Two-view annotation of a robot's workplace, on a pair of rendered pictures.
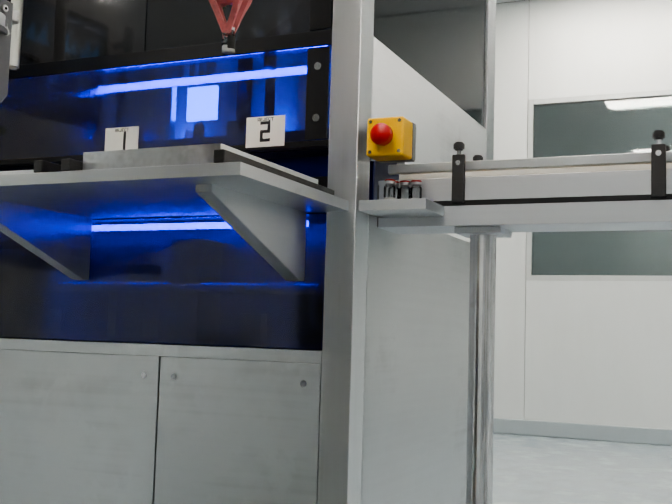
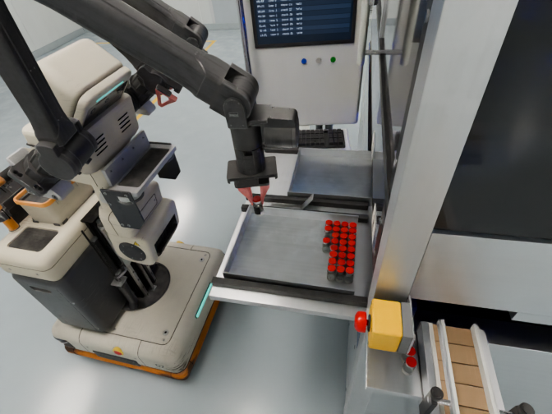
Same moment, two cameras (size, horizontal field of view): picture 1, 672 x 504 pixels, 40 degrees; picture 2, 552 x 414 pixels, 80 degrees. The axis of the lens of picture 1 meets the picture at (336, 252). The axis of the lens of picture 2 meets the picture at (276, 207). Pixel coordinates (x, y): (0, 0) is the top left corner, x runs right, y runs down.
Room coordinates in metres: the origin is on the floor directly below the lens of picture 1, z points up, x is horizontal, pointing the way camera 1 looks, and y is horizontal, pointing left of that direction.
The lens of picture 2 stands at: (1.46, -0.36, 1.62)
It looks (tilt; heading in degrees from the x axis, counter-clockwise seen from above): 43 degrees down; 82
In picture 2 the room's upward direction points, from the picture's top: 6 degrees counter-clockwise
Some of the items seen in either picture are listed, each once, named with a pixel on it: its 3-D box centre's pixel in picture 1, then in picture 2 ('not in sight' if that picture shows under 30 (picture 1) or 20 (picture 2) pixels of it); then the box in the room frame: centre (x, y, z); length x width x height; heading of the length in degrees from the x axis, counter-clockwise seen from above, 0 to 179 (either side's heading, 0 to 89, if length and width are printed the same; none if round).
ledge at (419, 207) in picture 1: (404, 209); (399, 362); (1.72, -0.13, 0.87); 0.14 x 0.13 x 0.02; 156
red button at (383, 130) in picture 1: (382, 134); (364, 322); (1.65, -0.08, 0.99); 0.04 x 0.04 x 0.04; 66
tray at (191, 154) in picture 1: (207, 176); (294, 246); (1.58, 0.23, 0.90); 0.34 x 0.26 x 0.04; 155
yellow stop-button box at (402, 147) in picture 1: (391, 139); (388, 325); (1.69, -0.10, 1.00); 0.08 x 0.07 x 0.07; 156
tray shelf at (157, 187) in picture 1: (139, 199); (315, 212); (1.69, 0.36, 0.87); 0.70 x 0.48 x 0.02; 66
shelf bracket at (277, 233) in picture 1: (254, 237); not in sight; (1.58, 0.14, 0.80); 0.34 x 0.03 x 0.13; 156
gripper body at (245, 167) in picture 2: not in sight; (250, 159); (1.50, 0.19, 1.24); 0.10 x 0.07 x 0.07; 171
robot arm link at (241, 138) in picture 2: not in sight; (249, 132); (1.50, 0.19, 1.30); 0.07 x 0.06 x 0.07; 158
